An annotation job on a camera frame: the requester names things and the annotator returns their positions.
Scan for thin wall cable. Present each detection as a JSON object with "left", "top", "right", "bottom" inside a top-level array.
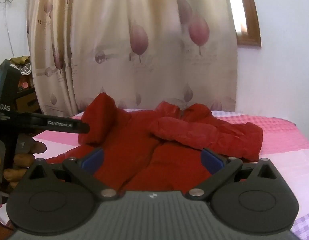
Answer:
[{"left": 0, "top": 0, "right": 17, "bottom": 58}]

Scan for olive cloth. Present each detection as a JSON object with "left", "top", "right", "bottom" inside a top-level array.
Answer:
[{"left": 9, "top": 54, "right": 30, "bottom": 66}]

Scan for pink checked bed cover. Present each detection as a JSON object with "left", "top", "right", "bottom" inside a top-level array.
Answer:
[{"left": 32, "top": 108, "right": 309, "bottom": 240}]

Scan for wooden window frame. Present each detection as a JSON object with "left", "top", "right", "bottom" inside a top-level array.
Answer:
[{"left": 233, "top": 0, "right": 262, "bottom": 47}]

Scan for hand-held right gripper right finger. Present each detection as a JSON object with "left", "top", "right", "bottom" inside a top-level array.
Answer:
[{"left": 186, "top": 147, "right": 278, "bottom": 200}]

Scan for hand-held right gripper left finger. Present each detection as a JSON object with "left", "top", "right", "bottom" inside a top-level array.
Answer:
[{"left": 28, "top": 147, "right": 120, "bottom": 200}]

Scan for person's left hand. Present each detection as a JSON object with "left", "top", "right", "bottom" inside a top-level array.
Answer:
[{"left": 2, "top": 140, "right": 48, "bottom": 193}]

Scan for red puffer jacket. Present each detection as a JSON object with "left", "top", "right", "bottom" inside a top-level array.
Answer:
[{"left": 46, "top": 92, "right": 263, "bottom": 193}]

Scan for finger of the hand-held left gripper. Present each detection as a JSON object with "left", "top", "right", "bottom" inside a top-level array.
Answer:
[{"left": 16, "top": 112, "right": 90, "bottom": 135}]

